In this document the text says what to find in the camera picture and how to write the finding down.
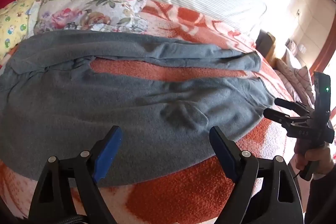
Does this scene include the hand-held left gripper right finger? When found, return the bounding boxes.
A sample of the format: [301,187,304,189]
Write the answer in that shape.
[209,126,306,224]

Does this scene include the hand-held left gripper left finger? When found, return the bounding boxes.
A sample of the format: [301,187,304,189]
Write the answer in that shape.
[28,125,124,224]

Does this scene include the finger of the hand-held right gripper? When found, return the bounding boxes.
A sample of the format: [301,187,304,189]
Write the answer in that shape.
[274,98,313,116]
[263,108,298,128]

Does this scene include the grey pants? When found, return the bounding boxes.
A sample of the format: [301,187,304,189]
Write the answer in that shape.
[0,30,275,186]

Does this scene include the person's right forearm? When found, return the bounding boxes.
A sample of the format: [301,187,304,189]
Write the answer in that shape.
[304,171,336,224]

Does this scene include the person's right hand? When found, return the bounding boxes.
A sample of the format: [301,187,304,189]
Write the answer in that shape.
[294,144,335,175]

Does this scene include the pink striped quilt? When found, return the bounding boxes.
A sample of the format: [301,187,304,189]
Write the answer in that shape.
[274,56,316,109]

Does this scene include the orange and white blanket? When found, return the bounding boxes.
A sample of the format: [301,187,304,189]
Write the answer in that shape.
[0,0,313,224]

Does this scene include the wooden nightstand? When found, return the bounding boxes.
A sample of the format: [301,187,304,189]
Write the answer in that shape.
[256,29,277,67]

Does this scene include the floral pillow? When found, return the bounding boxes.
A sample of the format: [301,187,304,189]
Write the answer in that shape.
[34,0,153,35]

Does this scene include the yellow cartoon print pillow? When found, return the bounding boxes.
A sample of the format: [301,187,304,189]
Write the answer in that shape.
[0,0,50,59]

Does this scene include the red-brown door frame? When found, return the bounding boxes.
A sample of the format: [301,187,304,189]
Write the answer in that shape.
[310,11,336,75]

